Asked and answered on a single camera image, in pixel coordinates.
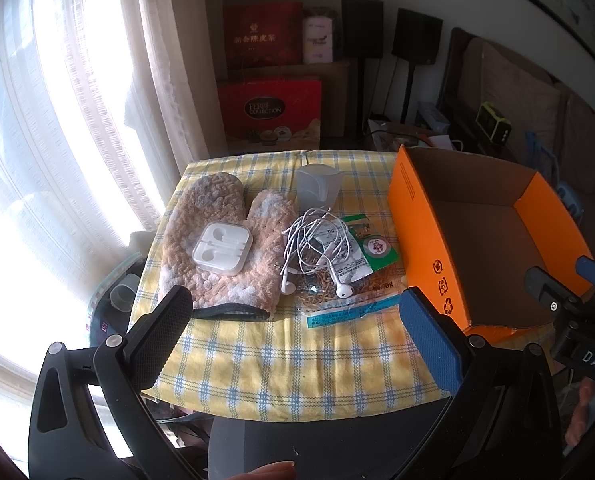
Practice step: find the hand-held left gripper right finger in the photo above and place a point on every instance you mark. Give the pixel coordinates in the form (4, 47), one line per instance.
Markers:
(430, 340)

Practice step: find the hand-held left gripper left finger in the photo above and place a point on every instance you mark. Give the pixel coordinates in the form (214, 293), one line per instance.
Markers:
(158, 340)

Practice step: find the clear bag of dried herbs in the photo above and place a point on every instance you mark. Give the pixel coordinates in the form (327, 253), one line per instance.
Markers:
(362, 307)

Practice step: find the orange cardboard box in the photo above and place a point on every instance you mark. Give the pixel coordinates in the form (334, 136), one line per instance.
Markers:
(417, 240)

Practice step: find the white earphone case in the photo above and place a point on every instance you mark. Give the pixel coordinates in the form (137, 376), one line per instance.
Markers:
(223, 247)

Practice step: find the person's left hand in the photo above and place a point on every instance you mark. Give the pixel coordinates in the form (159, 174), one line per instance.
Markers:
(265, 472)

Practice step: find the small translucent jar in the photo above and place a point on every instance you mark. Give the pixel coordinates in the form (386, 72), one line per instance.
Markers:
(125, 296)

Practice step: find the small green packet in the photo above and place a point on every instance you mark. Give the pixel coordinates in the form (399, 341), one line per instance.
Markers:
(377, 255)

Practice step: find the yellow checkered tablecloth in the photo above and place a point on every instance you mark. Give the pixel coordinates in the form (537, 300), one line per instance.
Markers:
(277, 360)

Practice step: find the beige sofa cushion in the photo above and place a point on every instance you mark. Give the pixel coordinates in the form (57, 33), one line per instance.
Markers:
(517, 95)
(592, 145)

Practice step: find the blue roller massager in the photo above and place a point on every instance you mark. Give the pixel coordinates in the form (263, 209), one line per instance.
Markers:
(540, 152)

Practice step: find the fuzzy beige mitten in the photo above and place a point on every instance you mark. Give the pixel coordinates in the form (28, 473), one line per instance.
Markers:
(205, 195)

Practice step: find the translucent plastic cup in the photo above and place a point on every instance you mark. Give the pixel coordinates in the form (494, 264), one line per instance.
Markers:
(317, 185)

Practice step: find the brown sofa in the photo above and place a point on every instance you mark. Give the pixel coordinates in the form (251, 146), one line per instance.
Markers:
(457, 90)

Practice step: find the white sheer curtain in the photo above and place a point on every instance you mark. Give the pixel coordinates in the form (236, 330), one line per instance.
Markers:
(77, 110)

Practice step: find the red chocolate box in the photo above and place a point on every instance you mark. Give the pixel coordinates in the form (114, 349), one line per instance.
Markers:
(270, 107)

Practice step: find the black speaker on stand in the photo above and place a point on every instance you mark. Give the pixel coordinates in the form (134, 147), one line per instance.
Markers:
(362, 27)
(417, 37)

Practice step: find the pink white small box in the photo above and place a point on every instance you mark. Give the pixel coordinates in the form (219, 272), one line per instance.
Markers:
(318, 40)

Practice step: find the red gift box gold print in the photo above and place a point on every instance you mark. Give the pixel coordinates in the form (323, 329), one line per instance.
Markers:
(262, 35)

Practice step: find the framed wall picture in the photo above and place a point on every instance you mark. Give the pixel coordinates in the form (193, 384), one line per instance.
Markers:
(552, 0)

